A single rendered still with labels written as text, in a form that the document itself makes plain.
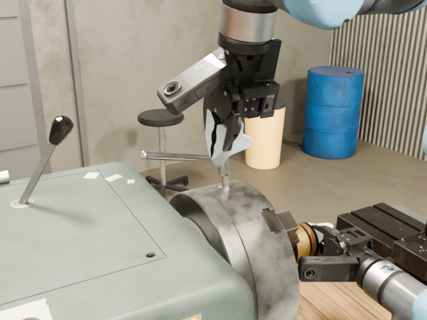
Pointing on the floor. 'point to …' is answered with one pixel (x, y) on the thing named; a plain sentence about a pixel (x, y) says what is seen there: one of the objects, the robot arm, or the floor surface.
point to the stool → (161, 119)
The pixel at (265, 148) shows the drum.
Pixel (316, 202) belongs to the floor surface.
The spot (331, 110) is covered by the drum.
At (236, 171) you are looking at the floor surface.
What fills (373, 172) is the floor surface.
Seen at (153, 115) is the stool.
